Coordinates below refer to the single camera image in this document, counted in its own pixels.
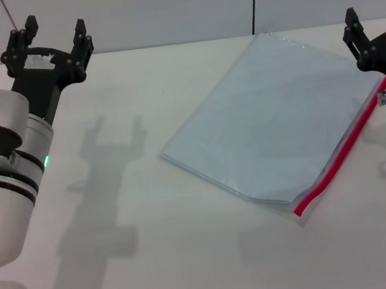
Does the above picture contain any clear red-zip document bag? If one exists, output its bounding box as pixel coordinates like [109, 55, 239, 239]
[142, 12, 386, 249]

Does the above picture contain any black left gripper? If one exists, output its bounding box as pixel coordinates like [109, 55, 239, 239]
[0, 5, 106, 132]

